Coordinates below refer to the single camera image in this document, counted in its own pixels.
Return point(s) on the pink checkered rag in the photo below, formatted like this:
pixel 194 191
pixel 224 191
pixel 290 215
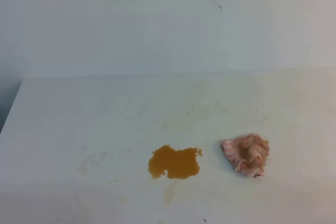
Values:
pixel 247 154

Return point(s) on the brown coffee stain puddle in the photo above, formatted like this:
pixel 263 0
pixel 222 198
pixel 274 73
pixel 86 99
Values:
pixel 174 164

